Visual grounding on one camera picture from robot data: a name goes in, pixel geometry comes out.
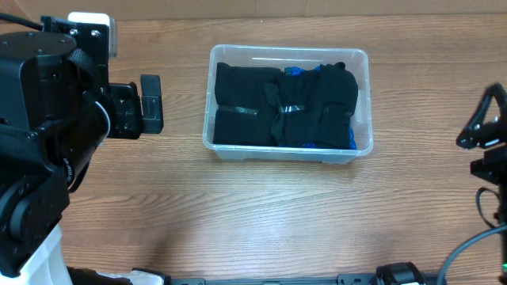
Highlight black garment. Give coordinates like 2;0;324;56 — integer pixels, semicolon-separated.
264;61;360;150
213;63;282;146

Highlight blue sequin glitter garment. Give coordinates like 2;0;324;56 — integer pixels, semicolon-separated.
283;65;357;150

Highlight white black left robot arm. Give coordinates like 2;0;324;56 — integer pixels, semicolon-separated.
1;12;171;285

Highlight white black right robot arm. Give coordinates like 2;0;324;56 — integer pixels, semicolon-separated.
456;83;506;226

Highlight clear plastic storage bin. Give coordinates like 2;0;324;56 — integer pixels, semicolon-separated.
203;44;374;165

